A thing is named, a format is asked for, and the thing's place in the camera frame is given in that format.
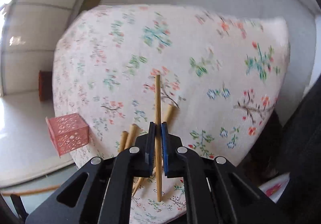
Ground curved bamboo chopstick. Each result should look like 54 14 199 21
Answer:
132 167 156 197

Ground pink perforated utensil holder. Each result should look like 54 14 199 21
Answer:
46 113 89 157

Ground floral tablecloth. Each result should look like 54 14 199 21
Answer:
52 4 291 224

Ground red-lined brown trash bin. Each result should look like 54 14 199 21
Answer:
39 71 52 102

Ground white lower cabinets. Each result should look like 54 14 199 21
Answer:
1 0 83 95

